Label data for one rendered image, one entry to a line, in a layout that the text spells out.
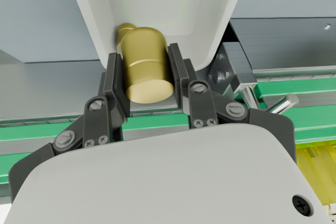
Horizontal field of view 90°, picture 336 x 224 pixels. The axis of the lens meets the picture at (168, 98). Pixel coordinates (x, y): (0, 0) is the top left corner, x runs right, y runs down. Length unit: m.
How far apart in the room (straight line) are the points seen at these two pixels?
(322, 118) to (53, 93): 0.44
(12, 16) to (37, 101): 0.14
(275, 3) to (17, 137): 0.51
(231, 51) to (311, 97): 0.14
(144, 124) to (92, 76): 0.14
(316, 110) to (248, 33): 0.16
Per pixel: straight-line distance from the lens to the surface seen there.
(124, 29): 0.30
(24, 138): 0.38
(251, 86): 0.26
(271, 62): 0.31
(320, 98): 0.35
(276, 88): 0.31
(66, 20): 0.35
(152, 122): 0.32
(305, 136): 0.39
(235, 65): 0.27
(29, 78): 0.42
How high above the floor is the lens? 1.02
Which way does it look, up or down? 30 degrees down
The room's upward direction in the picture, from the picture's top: 172 degrees clockwise
